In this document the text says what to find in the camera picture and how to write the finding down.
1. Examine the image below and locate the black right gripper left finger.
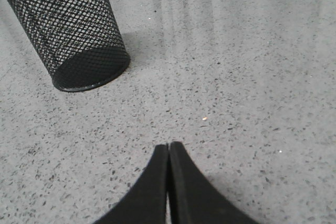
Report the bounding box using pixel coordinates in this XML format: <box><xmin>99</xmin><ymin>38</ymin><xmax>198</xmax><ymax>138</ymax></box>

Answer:
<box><xmin>95</xmin><ymin>145</ymin><xmax>168</xmax><ymax>224</ymax></box>

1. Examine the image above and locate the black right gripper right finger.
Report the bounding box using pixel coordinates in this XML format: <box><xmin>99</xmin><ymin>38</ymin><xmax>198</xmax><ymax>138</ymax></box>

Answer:
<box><xmin>168</xmin><ymin>142</ymin><xmax>256</xmax><ymax>224</ymax></box>

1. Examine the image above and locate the black mesh metal bucket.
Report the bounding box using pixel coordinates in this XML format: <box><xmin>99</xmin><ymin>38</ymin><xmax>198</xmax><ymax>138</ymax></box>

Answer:
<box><xmin>7</xmin><ymin>0</ymin><xmax>130</xmax><ymax>92</ymax></box>

